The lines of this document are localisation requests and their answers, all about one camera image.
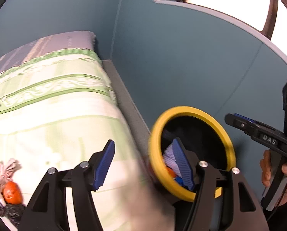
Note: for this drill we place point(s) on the grey striped bed mattress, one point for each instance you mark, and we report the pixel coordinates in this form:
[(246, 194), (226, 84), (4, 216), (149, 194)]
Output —
[(68, 40)]

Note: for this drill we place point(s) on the green floral quilt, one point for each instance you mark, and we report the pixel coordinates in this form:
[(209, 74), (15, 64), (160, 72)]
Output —
[(59, 109)]

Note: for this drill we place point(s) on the black plastic bag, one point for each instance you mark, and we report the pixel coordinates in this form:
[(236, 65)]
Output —
[(13, 212)]

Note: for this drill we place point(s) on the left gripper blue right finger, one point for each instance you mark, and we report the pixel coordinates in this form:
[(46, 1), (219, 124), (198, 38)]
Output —
[(183, 163)]

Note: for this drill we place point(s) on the person right hand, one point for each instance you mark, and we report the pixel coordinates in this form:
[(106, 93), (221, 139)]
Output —
[(271, 195)]

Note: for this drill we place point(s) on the red orange snack wrapper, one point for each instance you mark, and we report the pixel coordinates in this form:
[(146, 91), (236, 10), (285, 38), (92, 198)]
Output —
[(171, 172)]

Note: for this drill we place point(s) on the lavender foam net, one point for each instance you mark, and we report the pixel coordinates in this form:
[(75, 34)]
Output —
[(170, 160)]

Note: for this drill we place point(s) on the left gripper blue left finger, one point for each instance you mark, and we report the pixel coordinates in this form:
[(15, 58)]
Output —
[(101, 163)]

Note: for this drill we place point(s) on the yellow rimmed trash bin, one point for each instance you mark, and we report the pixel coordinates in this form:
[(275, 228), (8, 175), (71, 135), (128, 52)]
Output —
[(203, 137)]

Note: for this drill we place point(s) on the pink grey cloth scrap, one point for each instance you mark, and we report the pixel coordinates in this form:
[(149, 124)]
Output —
[(6, 172)]

